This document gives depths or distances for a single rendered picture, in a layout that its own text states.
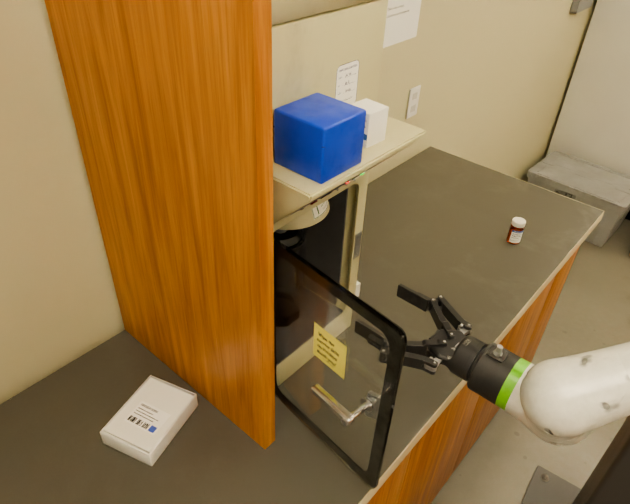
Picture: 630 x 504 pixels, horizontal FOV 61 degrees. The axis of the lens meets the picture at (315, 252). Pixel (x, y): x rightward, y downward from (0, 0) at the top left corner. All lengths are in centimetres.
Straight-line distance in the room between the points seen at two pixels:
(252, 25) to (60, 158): 62
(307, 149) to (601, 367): 50
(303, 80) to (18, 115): 52
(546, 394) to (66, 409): 94
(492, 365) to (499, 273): 72
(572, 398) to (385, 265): 89
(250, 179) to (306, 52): 23
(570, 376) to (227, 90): 59
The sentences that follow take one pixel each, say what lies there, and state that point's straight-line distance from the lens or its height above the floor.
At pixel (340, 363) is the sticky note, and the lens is 90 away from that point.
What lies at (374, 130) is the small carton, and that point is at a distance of 92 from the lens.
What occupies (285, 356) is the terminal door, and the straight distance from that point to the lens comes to 104.
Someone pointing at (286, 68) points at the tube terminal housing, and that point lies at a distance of 84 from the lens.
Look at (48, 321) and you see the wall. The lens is 133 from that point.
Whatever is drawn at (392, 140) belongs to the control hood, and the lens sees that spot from 96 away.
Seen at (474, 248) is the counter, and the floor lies 94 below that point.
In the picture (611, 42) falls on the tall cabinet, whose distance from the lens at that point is 381.
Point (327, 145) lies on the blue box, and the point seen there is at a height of 157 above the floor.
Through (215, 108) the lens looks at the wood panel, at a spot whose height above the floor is 163.
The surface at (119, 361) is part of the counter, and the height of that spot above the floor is 94.
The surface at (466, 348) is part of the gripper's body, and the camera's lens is 98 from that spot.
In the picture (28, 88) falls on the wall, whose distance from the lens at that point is 111.
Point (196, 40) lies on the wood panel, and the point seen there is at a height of 171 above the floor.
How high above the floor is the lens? 191
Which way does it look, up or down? 37 degrees down
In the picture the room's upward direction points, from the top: 3 degrees clockwise
